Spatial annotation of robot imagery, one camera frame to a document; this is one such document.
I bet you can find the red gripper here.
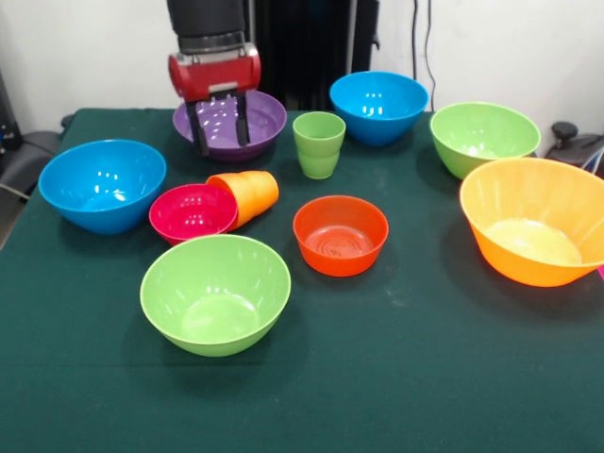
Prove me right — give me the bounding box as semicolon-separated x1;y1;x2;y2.
168;41;262;158

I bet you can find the orange plastic cup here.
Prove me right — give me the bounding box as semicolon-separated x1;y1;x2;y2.
205;170;280;232

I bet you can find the pink plastic bowl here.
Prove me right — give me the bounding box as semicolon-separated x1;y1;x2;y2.
148;183;239;246

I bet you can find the green plastic cup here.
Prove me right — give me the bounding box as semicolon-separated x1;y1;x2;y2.
292;111;347;180

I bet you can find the blue plastic bowl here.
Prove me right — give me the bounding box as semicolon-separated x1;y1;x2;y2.
328;71;429;147
38;139;167;236

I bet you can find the red-orange plastic bowl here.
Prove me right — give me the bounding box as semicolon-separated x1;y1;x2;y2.
293;194;390;277

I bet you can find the large orange plastic bowl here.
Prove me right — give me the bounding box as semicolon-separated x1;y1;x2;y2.
460;157;604;288

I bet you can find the purple plastic bowl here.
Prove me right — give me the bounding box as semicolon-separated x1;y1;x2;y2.
172;89;288;164

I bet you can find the green plastic bowl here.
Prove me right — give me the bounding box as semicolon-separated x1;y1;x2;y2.
140;234;293;358
429;101;542;180

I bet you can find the dark grey chair base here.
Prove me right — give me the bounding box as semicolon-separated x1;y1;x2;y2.
0;129;62;199
545;121;604;178

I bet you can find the dark green table cloth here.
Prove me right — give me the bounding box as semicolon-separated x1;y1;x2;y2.
0;108;604;453

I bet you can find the black wall cable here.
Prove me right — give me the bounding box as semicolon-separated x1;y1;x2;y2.
411;0;422;82
424;0;438;113

